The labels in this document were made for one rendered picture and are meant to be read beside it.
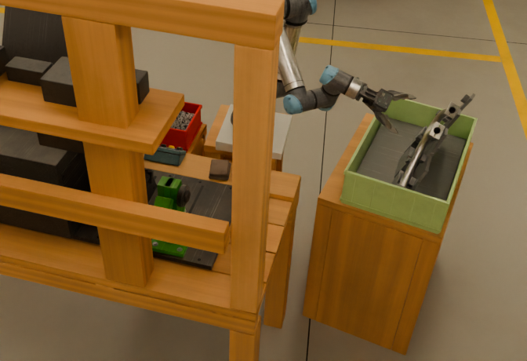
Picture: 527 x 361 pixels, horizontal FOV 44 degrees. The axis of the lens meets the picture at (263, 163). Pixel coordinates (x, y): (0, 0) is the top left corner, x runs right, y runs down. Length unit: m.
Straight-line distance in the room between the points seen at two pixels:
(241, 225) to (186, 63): 3.25
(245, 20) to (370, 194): 1.29
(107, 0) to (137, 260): 0.90
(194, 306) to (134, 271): 0.23
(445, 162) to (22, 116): 1.77
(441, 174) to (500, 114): 2.11
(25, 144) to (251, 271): 0.87
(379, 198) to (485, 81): 2.77
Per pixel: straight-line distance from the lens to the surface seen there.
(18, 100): 1.95
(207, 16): 1.51
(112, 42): 1.64
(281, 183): 2.57
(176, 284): 2.24
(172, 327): 3.22
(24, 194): 2.07
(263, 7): 1.49
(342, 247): 2.83
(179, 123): 2.89
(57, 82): 1.87
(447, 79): 5.15
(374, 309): 3.05
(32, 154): 2.24
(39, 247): 2.43
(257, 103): 1.59
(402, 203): 2.59
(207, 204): 2.47
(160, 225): 1.91
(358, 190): 2.61
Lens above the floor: 2.60
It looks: 40 degrees down
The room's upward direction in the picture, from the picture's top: 3 degrees clockwise
